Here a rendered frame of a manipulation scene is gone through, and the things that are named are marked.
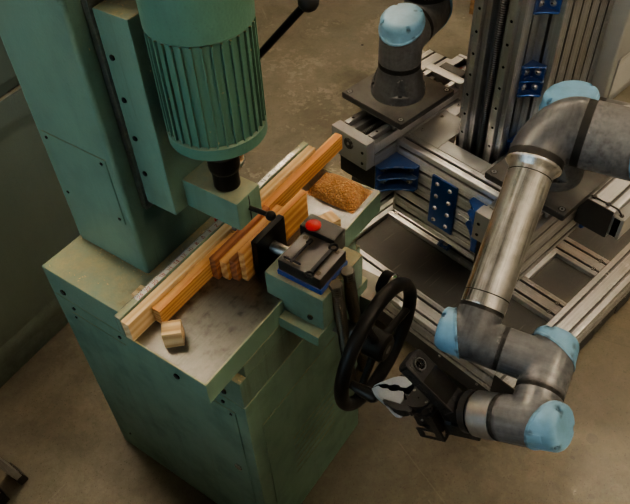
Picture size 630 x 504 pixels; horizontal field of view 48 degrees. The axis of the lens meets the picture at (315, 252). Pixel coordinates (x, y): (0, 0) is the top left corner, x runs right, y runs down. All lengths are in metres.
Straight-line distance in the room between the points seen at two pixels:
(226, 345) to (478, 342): 0.46
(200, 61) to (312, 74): 2.53
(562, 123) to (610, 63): 0.86
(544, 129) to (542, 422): 0.47
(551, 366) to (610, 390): 1.31
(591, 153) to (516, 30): 0.60
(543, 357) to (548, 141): 0.35
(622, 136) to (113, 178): 0.91
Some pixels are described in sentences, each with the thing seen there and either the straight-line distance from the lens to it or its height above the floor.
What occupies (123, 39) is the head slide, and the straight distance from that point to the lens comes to 1.21.
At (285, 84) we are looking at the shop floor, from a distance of 3.55.
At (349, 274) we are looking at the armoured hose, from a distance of 1.31.
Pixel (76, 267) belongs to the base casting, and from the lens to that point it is 1.67.
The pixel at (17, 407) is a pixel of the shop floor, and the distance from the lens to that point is 2.50.
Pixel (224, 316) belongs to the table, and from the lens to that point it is 1.36.
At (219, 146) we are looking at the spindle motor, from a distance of 1.19.
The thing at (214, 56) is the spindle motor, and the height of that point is 1.39.
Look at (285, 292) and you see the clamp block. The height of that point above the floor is 0.93.
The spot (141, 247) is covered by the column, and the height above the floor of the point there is 0.89.
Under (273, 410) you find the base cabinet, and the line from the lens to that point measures 1.59.
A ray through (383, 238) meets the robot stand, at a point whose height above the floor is 0.21.
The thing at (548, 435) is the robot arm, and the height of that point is 1.02.
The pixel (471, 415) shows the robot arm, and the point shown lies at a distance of 1.16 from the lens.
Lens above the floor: 1.96
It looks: 47 degrees down
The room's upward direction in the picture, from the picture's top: 3 degrees counter-clockwise
